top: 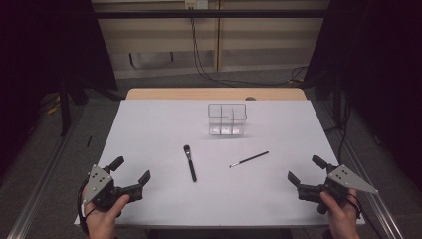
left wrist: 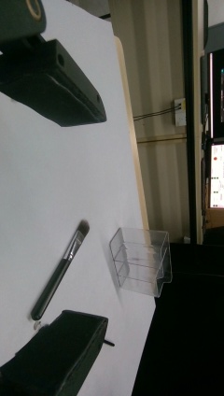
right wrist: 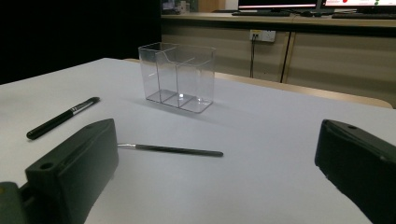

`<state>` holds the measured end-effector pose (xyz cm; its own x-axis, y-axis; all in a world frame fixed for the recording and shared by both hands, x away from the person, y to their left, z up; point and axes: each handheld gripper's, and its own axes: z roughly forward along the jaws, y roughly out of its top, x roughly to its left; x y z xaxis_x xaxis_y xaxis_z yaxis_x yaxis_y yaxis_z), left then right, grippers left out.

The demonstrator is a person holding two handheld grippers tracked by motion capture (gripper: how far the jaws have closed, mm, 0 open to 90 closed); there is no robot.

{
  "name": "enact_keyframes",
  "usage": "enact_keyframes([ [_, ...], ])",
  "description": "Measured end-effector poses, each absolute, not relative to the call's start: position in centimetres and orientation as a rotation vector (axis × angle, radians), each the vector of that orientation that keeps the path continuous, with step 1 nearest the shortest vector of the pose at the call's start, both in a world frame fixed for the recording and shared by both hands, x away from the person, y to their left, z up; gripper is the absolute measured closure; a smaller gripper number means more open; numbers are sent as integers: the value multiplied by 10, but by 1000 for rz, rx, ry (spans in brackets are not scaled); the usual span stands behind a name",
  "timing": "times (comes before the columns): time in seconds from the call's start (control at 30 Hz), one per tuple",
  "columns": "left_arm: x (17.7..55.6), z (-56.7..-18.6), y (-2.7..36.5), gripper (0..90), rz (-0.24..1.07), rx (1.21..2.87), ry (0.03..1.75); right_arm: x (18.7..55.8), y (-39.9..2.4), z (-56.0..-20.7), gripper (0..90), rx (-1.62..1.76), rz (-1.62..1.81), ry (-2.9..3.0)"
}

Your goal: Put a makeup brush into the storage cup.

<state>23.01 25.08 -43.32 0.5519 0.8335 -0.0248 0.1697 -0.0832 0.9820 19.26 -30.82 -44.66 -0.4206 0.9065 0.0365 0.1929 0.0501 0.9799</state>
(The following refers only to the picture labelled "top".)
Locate thick black makeup brush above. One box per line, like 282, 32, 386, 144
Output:
183, 144, 198, 183

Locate long black hanging cable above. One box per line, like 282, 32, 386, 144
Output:
189, 6, 310, 88

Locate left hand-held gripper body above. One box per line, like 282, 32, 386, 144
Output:
81, 164, 144, 212

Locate black wrist strap cable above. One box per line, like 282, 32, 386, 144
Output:
77, 180, 98, 235
346, 192, 363, 220

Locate light wooden table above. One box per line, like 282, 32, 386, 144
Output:
124, 87, 308, 102

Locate person's left hand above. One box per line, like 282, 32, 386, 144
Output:
81, 185, 131, 239

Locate aluminium floor rail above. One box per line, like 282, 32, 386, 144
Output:
6, 99, 88, 239
312, 99, 404, 239

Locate black stand leg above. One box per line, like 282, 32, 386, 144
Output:
59, 74, 73, 137

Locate person's right hand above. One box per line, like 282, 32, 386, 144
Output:
319, 188, 362, 239

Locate white wall socket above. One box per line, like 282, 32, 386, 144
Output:
184, 0, 209, 10

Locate clear plastic organizer box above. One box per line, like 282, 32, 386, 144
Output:
207, 103, 248, 136

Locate thin black eyeliner pencil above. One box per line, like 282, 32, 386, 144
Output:
229, 150, 270, 169

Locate white table sheet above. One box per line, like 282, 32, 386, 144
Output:
73, 99, 366, 229

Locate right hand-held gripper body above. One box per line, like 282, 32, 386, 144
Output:
297, 164, 379, 215

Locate black curtain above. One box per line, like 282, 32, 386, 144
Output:
303, 0, 422, 183
0, 0, 117, 177

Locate black floor cable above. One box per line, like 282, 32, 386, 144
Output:
323, 99, 353, 164

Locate black horizontal bar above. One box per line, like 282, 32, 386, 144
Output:
94, 9, 329, 20

